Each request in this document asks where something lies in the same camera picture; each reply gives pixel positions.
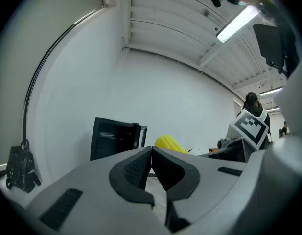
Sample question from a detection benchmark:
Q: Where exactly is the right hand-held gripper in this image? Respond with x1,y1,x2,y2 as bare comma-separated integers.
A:
208,109,270,163

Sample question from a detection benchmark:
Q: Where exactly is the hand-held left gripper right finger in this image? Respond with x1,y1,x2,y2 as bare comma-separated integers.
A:
150,146,201,234

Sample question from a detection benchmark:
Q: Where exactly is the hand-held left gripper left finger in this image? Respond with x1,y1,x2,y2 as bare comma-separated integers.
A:
108,145,156,207

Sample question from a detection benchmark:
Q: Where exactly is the black mini fridge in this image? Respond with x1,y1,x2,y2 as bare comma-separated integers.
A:
90,117,148,162

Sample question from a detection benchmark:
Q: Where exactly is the yellow corn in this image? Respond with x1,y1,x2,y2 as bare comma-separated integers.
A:
154,134,190,154

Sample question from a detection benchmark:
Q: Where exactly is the white soft item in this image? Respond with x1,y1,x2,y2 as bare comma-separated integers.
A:
189,147,210,157

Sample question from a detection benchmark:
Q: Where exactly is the black handbag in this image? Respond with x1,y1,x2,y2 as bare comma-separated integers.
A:
5,139,42,194

